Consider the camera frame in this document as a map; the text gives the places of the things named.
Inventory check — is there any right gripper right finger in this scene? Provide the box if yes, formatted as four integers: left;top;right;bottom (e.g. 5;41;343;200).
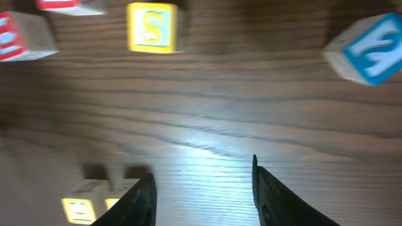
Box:
252;155;339;226

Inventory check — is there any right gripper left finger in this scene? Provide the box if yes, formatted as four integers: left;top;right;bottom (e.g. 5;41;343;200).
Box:
90;173;157;226

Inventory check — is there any yellow O block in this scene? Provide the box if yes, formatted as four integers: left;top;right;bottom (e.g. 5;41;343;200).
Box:
105;178;139;210

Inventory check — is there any yellow C block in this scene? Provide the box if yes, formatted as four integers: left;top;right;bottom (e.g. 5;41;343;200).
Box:
61;179;109;225

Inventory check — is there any blue 2 block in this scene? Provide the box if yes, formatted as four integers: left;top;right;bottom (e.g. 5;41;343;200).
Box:
322;13;401;85

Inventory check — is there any yellow S block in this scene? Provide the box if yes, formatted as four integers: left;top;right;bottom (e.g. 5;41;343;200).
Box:
126;2;183;54

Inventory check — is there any red U block centre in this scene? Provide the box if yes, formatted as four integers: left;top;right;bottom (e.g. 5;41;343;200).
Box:
1;11;59;62

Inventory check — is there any red I block centre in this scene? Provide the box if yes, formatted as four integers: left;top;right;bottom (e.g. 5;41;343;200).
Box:
36;0;106;16

